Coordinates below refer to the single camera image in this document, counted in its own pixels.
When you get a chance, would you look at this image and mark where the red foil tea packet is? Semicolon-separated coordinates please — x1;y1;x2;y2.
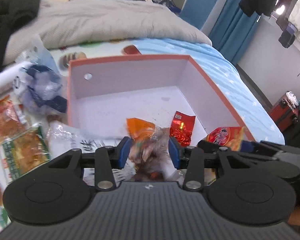
170;111;196;147

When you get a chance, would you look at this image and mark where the red spicy strip snack packet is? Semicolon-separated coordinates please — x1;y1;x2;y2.
204;127;245;151

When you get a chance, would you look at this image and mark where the orange clear snack bag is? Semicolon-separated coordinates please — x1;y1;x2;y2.
126;118;171;182

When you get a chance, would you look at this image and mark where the small silver packet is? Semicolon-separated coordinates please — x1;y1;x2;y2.
46;121;122;158

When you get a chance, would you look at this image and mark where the green bordered tofu snack packet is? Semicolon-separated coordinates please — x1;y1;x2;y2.
0;124;51;184

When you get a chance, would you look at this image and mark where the large clear spicy snack packet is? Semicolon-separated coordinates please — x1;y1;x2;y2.
0;95;29;143

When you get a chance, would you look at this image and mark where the red suitcase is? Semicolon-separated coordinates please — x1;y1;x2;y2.
269;91;299;132

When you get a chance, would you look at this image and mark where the pink cardboard box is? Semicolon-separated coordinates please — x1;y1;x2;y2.
67;55;245;145

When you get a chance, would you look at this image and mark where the clear blue plastic bag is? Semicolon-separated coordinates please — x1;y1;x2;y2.
13;35;67;115

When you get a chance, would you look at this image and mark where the fruit print tablecloth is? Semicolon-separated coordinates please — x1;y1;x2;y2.
0;41;129;232

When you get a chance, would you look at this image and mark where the white cylindrical tube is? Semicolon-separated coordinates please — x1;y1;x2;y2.
0;61;32;96

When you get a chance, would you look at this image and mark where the blue curtain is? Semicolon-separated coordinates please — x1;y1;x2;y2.
209;0;259;66

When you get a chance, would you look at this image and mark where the grey duvet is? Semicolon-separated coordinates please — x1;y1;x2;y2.
3;0;212;65

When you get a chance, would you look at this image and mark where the blue chair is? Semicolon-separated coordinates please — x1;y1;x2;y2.
179;0;218;30

